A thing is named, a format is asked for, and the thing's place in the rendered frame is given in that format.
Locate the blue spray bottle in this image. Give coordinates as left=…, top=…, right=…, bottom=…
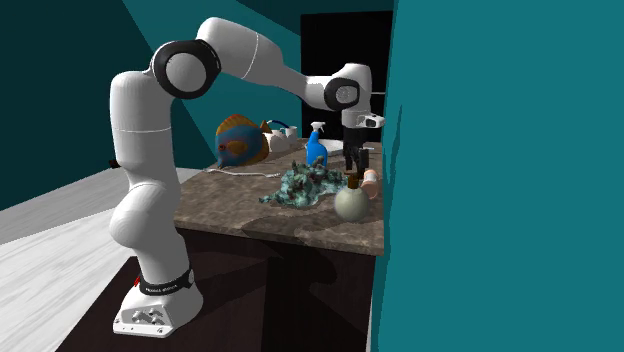
left=305, top=121, right=329, bottom=168

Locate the peach cup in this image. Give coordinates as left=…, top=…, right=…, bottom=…
left=360, top=168, right=380, bottom=200

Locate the round grey-green vase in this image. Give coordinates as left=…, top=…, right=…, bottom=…
left=333, top=174, right=371, bottom=223

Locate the teal coral rock figure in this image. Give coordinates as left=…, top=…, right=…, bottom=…
left=258, top=156, right=349, bottom=210

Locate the blue and orange fish figure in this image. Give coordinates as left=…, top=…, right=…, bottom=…
left=214, top=113, right=273, bottom=170

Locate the dark robot stand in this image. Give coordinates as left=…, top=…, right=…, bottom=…
left=54, top=227, right=274, bottom=352

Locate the white cable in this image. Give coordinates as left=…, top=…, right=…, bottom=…
left=203, top=167, right=282, bottom=179

